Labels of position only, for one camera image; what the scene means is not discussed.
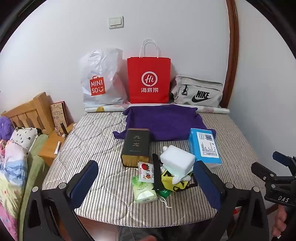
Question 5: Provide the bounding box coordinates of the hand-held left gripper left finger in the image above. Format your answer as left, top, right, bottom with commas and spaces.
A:
23, 160, 99, 241

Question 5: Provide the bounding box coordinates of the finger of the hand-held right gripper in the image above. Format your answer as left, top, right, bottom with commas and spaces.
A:
251, 162, 296, 186
272, 151, 296, 167

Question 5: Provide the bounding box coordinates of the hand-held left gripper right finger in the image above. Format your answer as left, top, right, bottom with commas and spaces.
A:
194, 160, 270, 241

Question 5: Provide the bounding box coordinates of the yellow pouch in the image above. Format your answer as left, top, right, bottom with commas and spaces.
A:
161, 170, 197, 193

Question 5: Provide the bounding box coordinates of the light green tissue pack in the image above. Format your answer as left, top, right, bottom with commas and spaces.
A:
132, 175, 158, 204

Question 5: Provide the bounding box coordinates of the black tin box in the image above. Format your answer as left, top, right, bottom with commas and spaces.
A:
122, 128, 151, 168

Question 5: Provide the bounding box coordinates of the person's right hand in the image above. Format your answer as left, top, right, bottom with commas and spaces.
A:
272, 205, 292, 237

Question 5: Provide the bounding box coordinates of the blue tissue pack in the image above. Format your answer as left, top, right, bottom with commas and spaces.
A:
188, 128, 223, 173

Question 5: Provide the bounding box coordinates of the white foam block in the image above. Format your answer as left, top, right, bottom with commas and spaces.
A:
160, 145, 196, 172

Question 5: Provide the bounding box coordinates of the wooden nightstand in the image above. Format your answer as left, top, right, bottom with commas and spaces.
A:
38, 123, 77, 167

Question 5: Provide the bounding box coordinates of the red and white snack packet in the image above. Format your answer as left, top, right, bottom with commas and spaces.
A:
138, 161, 155, 180

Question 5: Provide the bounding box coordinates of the patterned notebook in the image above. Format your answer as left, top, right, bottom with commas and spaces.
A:
50, 101, 68, 135

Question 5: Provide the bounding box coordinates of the polka dot pillow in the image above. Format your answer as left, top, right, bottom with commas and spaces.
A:
10, 127, 39, 151

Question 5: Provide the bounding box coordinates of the rolled patterned paper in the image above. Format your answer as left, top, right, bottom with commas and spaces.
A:
84, 103, 230, 114

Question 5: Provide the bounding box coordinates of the purple towel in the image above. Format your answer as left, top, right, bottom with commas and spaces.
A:
112, 104, 217, 142

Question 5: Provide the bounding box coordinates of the wooden headboard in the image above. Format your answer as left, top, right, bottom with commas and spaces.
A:
1, 92, 55, 136

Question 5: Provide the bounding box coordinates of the purple plush toy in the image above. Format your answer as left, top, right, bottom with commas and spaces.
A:
0, 116, 15, 141

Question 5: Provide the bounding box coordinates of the grey sports bag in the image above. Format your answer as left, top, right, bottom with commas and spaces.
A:
170, 75, 223, 108

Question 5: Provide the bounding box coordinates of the white plastic shopping bag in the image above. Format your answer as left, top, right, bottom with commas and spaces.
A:
79, 48, 130, 109

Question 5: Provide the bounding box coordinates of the red paper bag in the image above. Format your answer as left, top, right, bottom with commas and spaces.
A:
127, 39, 172, 104

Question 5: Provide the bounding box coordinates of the wooden door frame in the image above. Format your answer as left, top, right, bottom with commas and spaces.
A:
225, 0, 239, 109

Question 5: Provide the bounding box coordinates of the white light switch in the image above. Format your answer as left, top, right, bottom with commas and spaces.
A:
109, 16, 124, 29

